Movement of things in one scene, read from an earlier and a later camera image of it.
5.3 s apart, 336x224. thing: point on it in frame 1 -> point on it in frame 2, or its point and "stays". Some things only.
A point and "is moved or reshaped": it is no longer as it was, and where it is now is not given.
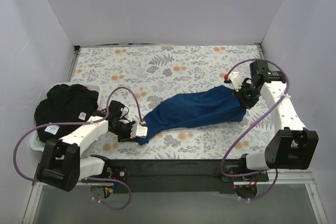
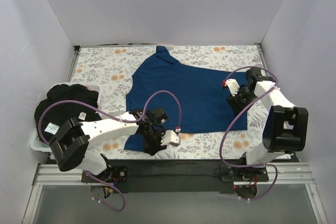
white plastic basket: [38, 145] stays
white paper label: [52, 129] stays
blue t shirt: [216, 105] is moved or reshaped
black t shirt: [64, 103] stays
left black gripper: [128, 131] -> [153, 142]
